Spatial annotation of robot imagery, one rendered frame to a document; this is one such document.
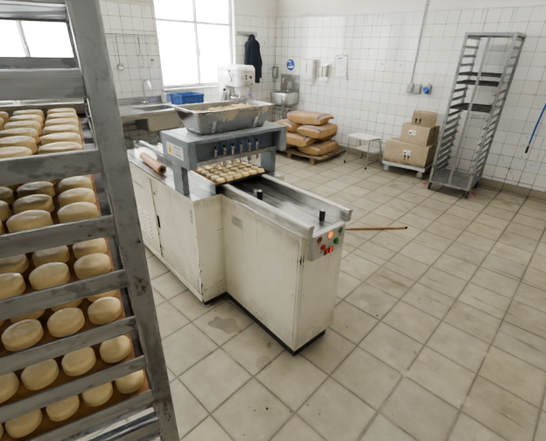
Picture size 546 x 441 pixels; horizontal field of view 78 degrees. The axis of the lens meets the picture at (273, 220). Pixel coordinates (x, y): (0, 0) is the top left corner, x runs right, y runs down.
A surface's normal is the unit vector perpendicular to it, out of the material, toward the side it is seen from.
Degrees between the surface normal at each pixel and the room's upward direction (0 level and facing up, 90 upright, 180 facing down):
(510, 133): 90
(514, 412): 0
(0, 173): 90
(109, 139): 90
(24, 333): 0
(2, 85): 90
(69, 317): 0
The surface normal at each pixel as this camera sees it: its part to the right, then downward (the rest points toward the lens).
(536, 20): -0.69, 0.32
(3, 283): 0.02, -0.89
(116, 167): 0.48, 0.41
